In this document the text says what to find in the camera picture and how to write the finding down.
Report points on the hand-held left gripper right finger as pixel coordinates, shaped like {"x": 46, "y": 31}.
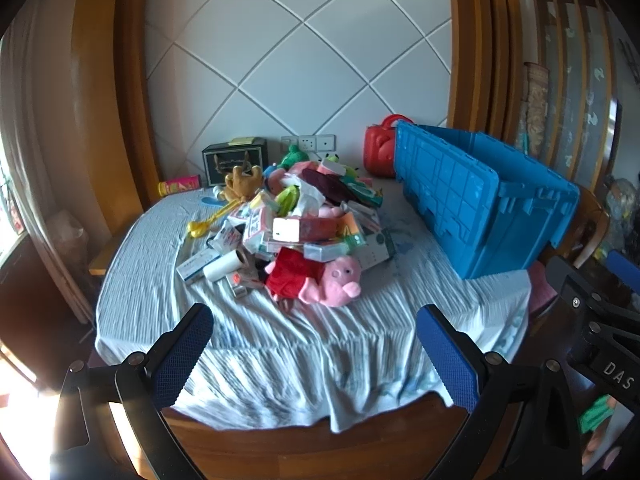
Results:
{"x": 447, "y": 355}

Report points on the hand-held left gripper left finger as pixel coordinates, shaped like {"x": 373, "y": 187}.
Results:
{"x": 182, "y": 355}

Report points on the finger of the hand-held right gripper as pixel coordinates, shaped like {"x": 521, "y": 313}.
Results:
{"x": 575, "y": 300}
{"x": 625, "y": 266}

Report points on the blue plastic storage crate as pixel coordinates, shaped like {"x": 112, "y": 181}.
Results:
{"x": 450, "y": 185}

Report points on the green plastic toy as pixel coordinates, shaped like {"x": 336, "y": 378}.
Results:
{"x": 595, "y": 410}

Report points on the wooden chair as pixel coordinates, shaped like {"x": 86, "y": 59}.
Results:
{"x": 595, "y": 220}

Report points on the blue and white medicine box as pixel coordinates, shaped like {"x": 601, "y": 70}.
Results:
{"x": 191, "y": 269}

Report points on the white paper roll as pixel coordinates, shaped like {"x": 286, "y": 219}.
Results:
{"x": 222, "y": 267}

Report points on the white box with green print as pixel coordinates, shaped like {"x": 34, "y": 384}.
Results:
{"x": 375, "y": 251}

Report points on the pink pig plush red dress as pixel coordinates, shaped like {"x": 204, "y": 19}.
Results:
{"x": 335, "y": 280}

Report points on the pink and white tissue pack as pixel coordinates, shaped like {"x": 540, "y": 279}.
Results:
{"x": 260, "y": 225}

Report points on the pink and yellow snack can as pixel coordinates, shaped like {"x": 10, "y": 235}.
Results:
{"x": 180, "y": 185}

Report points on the red packet with white label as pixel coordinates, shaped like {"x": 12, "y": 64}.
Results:
{"x": 310, "y": 229}

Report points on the brown plush bear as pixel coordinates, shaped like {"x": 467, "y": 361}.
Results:
{"x": 242, "y": 185}

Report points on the green wipes packet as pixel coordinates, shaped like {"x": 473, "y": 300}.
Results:
{"x": 287, "y": 197}

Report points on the black box with gold print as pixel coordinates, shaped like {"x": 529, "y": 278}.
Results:
{"x": 217, "y": 160}

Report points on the pink and blue plush toy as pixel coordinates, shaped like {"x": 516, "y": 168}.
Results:
{"x": 272, "y": 172}

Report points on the maroon felt slipper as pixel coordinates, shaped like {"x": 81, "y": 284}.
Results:
{"x": 325, "y": 185}

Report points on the red plastic toy case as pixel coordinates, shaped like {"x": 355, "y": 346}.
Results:
{"x": 377, "y": 152}

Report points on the yellow sticky notes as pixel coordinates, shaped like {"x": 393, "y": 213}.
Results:
{"x": 244, "y": 140}

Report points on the pink packet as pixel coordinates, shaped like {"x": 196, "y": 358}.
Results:
{"x": 302, "y": 166}

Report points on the green plush frog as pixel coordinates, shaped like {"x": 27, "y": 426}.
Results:
{"x": 295, "y": 156}

